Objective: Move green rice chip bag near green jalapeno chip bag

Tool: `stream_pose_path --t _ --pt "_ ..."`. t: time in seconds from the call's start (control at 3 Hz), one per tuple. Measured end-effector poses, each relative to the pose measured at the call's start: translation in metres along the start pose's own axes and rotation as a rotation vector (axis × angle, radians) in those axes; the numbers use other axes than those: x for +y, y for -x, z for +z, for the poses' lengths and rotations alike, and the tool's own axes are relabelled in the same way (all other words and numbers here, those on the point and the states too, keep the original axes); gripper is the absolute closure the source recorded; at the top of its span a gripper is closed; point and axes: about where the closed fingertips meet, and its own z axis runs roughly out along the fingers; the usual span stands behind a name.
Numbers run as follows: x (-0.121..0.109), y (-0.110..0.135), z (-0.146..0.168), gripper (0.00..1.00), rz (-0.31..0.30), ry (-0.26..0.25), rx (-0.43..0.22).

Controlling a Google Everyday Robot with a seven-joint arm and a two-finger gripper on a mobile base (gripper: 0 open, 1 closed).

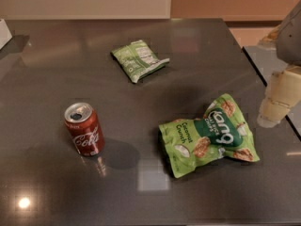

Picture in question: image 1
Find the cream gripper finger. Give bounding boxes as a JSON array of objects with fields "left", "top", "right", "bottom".
[
  {"left": 257, "top": 65, "right": 301, "bottom": 128},
  {"left": 258, "top": 25, "right": 279, "bottom": 46}
]

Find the green rice chip bag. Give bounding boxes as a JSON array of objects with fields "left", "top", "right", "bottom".
[{"left": 159, "top": 94, "right": 260, "bottom": 178}]

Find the green jalapeno chip bag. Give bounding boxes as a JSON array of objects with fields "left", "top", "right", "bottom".
[{"left": 111, "top": 40, "right": 170, "bottom": 84}]

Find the red cola can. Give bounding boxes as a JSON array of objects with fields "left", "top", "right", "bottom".
[{"left": 64, "top": 103, "right": 104, "bottom": 156}]

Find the white object at left edge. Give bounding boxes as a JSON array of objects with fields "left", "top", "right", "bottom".
[{"left": 0, "top": 19, "right": 12, "bottom": 49}]

